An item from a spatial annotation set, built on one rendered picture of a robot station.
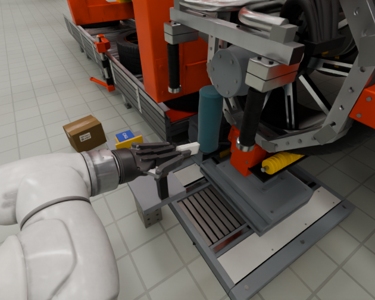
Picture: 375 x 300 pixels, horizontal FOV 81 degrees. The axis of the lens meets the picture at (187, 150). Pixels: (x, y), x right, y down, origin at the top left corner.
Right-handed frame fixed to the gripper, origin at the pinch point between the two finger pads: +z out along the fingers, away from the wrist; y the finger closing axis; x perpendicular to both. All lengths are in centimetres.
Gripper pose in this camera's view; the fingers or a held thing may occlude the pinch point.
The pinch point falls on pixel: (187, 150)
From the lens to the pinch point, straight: 58.9
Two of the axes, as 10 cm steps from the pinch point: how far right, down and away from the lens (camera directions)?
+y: -6.0, -5.3, 6.0
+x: -2.1, 8.3, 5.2
